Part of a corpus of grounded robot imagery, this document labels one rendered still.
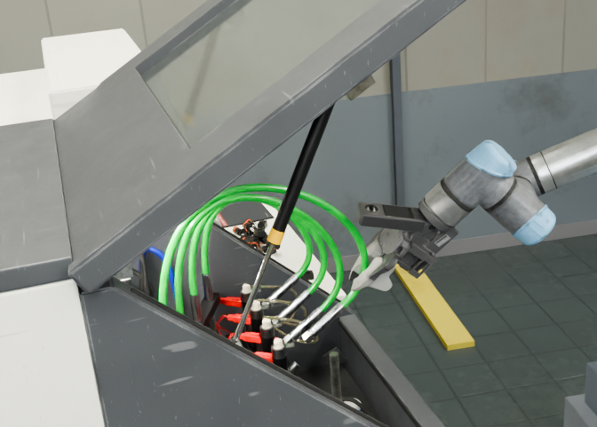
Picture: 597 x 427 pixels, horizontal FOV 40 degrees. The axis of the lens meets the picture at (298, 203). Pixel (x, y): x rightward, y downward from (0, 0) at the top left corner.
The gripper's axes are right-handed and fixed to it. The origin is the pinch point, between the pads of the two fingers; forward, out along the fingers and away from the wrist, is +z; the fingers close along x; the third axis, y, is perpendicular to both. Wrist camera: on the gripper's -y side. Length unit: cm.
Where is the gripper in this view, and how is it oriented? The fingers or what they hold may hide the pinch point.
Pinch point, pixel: (353, 278)
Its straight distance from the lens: 152.7
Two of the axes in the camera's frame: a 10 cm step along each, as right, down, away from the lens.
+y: 7.6, 5.0, 4.1
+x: -0.9, -5.6, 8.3
